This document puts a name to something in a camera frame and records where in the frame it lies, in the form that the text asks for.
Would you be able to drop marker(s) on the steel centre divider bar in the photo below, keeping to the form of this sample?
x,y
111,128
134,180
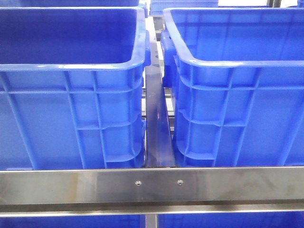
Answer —
x,y
158,147

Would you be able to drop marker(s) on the blue plastic crate left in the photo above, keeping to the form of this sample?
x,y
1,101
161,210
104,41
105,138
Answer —
x,y
71,87

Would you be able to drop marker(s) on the blue plastic crate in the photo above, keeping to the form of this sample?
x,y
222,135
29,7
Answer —
x,y
238,84
71,87

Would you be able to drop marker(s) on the blue plastic crate right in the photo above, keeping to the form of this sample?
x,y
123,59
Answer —
x,y
238,84

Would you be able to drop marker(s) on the blue crate far centre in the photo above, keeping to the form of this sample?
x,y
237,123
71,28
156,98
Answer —
x,y
157,6

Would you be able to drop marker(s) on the blue crate lower left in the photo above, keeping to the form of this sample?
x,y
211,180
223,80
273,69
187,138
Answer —
x,y
116,221

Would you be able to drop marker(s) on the blue crate far left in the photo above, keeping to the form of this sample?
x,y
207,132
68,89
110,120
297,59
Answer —
x,y
76,3

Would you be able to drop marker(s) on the blue crate lower right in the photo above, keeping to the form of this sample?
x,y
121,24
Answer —
x,y
294,219

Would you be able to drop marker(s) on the steel front rail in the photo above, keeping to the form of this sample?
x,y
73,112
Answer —
x,y
151,191

